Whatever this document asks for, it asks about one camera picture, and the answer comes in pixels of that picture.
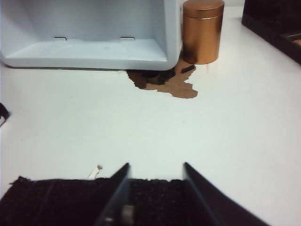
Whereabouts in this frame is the black soldering iron stand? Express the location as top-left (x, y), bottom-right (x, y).
top-left (241, 0), bottom-right (301, 58)

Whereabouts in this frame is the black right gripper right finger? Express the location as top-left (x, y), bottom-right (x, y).
top-left (183, 161), bottom-right (271, 226)

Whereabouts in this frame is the white water dispenser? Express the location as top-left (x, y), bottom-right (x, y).
top-left (0, 0), bottom-right (183, 71)

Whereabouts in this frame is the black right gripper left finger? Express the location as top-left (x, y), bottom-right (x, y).
top-left (94, 162), bottom-right (131, 226)

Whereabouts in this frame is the copper metal tin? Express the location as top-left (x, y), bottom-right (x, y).
top-left (182, 0), bottom-right (225, 65)

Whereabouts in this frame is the black sponge block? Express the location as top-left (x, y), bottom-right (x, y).
top-left (9, 176), bottom-right (236, 226)

